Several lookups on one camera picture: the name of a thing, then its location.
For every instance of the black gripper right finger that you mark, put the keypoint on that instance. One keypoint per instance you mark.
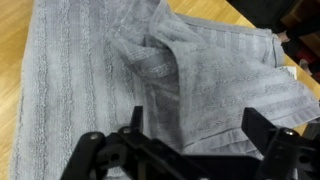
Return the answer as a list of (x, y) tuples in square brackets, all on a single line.
[(256, 125)]

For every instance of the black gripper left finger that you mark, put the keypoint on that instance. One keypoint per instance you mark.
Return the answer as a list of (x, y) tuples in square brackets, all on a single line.
[(137, 118)]

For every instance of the grey ribbed towel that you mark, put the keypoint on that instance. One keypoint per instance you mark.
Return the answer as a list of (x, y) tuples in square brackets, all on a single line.
[(83, 73)]

